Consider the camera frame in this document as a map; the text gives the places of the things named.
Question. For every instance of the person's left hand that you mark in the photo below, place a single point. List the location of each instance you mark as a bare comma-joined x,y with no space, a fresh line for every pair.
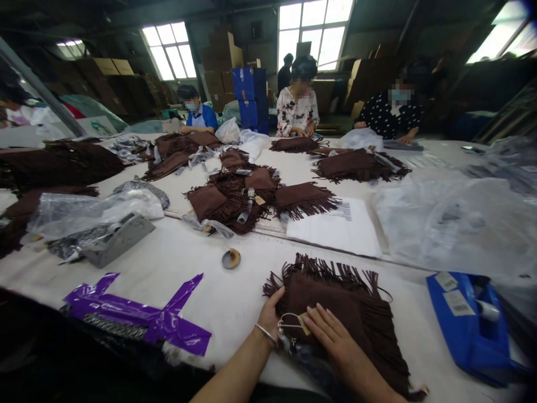
268,312

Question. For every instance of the person's right hand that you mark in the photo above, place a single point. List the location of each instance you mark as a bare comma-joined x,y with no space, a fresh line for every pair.
333,338

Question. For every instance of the brown fringed suede bag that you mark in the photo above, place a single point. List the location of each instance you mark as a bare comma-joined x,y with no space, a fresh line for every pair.
356,302

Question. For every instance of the tan paper hang tag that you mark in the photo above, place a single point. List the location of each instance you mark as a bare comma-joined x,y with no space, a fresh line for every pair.
314,321

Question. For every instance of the dark patterned plastic bag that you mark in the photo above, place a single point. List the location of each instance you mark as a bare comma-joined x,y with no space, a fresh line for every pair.
304,365

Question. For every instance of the tape roll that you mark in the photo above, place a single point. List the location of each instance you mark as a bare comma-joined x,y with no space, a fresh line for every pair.
231,259

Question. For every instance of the stack of white sheets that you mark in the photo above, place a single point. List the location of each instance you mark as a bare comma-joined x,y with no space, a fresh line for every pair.
335,228

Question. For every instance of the pile of brown fringed bags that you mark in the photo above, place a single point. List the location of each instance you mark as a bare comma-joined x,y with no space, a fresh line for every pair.
235,197

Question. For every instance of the purple taped package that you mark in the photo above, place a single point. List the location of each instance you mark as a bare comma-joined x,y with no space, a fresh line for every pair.
138,312

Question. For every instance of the pile of clear plastic bags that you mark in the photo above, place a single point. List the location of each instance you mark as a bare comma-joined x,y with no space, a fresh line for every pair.
453,222

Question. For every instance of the grey tape dispenser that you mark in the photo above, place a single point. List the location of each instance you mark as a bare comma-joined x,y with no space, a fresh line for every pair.
117,241

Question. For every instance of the brown fringed flat bag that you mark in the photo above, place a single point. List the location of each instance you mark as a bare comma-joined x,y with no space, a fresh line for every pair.
293,145

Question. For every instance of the brown fringed bags group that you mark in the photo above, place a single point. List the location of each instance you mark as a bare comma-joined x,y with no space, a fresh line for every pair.
356,166

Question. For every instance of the grey patterned fabric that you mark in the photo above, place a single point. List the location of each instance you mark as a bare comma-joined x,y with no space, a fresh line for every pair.
142,189

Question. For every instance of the heap of brown fringed bags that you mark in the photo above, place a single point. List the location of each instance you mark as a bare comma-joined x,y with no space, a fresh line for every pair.
176,153

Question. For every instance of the white plastic bag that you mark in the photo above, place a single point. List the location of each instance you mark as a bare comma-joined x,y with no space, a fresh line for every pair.
228,131

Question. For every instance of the clear plastic bag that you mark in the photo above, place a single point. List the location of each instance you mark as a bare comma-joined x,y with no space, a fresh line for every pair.
84,212

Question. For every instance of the stack of blue crates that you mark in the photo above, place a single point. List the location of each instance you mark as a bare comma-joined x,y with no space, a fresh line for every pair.
251,98

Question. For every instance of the stack of cartons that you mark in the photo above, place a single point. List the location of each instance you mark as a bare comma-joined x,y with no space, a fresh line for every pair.
222,69

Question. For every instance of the stack of dark brown bags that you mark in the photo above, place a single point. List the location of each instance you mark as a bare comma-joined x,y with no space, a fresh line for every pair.
63,161

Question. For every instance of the window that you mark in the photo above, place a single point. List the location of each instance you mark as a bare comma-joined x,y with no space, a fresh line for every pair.
507,35
312,31
170,50

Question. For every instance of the grey metal beam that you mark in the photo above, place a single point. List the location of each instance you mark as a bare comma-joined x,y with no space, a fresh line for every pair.
37,86

